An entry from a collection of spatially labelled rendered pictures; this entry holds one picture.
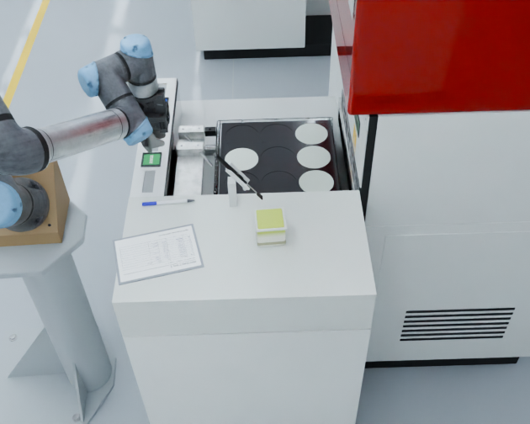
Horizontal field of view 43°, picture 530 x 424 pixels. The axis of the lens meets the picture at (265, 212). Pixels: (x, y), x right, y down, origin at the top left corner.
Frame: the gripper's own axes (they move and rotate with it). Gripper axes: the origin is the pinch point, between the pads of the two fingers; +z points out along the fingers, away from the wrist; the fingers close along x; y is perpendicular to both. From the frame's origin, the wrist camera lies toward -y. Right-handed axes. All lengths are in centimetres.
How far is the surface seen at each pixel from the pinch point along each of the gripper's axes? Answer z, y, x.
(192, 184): 12.3, 11.5, -2.4
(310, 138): 10, 47, 14
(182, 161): 12.3, 7.9, 7.6
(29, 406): 99, -55, -26
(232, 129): 10.4, 23.1, 19.7
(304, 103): 18, 47, 42
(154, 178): 4.6, 1.9, -7.4
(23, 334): 99, -64, 5
